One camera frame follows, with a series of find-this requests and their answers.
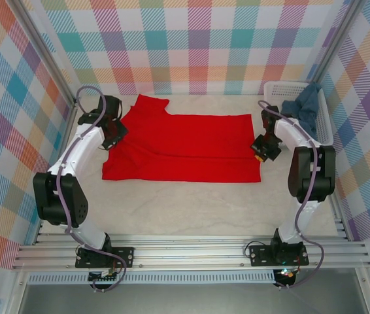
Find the red t-shirt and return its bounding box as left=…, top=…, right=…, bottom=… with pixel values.
left=101, top=94, right=263, bottom=184

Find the blue t-shirt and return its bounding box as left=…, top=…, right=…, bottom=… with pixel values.
left=281, top=82, right=323, bottom=138

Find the white plastic basket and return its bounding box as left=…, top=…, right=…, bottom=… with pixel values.
left=263, top=80, right=335, bottom=151

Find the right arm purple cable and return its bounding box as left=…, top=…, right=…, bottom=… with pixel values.
left=257, top=99, right=325, bottom=290

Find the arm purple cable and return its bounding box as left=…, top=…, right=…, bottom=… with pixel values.
left=257, top=99, right=325, bottom=290
left=56, top=85, right=127, bottom=292

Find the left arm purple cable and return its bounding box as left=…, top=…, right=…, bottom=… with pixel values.
left=56, top=85, right=127, bottom=292

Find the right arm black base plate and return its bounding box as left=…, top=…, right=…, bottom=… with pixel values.
left=248, top=244, right=310, bottom=268

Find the aluminium frame post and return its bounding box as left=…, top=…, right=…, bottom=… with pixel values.
left=305, top=0, right=362, bottom=86
left=8, top=0, right=81, bottom=105

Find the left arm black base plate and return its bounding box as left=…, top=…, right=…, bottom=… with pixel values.
left=75, top=247, right=135, bottom=270

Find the aluminium rail beam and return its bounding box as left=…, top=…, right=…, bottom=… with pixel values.
left=11, top=234, right=370, bottom=271

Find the white slotted cable duct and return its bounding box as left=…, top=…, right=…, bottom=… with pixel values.
left=27, top=270, right=276, bottom=285

